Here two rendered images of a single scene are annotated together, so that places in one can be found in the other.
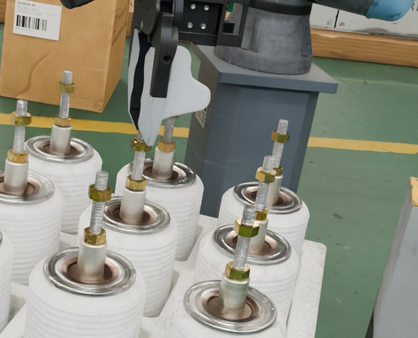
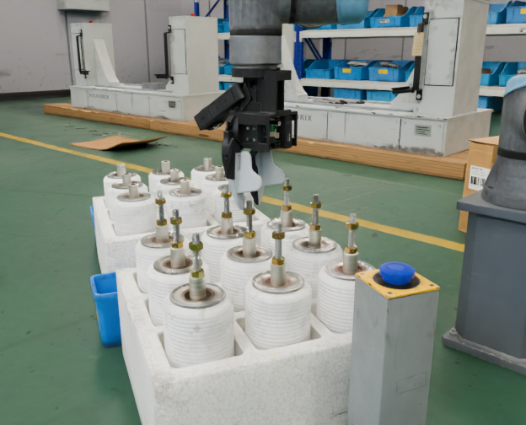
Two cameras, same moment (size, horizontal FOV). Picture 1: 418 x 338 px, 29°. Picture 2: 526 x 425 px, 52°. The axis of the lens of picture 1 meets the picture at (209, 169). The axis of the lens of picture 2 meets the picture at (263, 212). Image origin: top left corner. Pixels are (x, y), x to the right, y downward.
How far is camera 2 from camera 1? 0.72 m
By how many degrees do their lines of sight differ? 57
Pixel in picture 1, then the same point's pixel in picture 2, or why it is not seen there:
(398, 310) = (356, 363)
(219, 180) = (466, 287)
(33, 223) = (215, 249)
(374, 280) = not seen: outside the picture
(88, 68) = not seen: hidden behind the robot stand
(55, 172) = (267, 234)
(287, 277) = (270, 303)
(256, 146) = (493, 266)
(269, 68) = (503, 202)
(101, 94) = not seen: hidden behind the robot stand
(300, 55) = not seen: outside the picture
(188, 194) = (309, 257)
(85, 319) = (150, 281)
